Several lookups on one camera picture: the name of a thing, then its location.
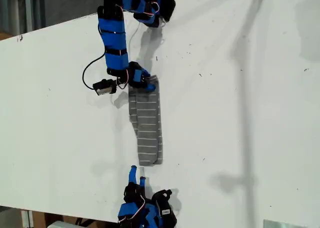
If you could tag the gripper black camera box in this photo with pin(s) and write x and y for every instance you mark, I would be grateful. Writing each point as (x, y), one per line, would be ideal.
(165, 209)
(103, 89)

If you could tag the white container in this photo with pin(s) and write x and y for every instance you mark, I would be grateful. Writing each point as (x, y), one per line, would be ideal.
(62, 225)

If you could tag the camera black stalk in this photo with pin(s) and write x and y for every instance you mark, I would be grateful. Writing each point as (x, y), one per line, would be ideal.
(160, 195)

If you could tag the grey striped towel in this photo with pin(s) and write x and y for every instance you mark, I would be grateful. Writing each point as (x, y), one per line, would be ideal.
(148, 125)

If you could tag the grey metal upright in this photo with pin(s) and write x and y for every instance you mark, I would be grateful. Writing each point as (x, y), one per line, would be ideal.
(28, 10)

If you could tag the white table leg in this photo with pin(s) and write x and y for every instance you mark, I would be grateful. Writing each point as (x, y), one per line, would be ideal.
(26, 219)

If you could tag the brown cardboard box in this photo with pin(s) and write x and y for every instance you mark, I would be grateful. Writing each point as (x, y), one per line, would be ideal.
(40, 219)

